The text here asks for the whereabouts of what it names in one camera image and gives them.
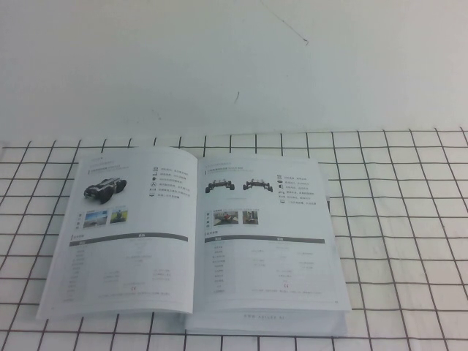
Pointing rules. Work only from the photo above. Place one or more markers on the white black-grid table cloth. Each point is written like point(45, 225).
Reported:
point(402, 256)

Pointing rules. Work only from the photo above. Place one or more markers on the white AgileX product catalogue book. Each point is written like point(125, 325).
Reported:
point(256, 263)

